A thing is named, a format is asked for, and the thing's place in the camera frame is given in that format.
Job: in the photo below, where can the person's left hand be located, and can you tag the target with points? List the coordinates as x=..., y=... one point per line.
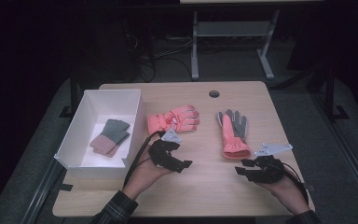
x=144, y=179

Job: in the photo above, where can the white box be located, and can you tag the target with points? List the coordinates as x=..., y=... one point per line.
x=105, y=102

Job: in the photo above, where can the pink glove with grey palm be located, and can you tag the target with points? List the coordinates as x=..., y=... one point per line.
x=233, y=140

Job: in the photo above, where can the black metal stand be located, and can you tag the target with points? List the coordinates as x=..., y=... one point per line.
x=331, y=93
x=73, y=93

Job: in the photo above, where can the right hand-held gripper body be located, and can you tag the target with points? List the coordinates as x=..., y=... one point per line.
x=268, y=169

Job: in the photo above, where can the person's right hand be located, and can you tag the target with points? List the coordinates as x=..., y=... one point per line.
x=287, y=193

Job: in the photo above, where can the grey metal table frame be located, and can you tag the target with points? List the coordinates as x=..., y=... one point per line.
x=230, y=28

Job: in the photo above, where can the black table edge clip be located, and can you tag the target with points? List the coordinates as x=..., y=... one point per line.
x=308, y=187

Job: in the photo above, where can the grey metal floor rail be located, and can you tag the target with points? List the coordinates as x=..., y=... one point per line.
x=348, y=149
x=40, y=193

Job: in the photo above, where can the pink printed winter glove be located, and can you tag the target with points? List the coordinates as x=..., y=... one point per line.
x=174, y=119

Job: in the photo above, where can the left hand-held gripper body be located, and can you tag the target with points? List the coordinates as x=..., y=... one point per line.
x=163, y=154

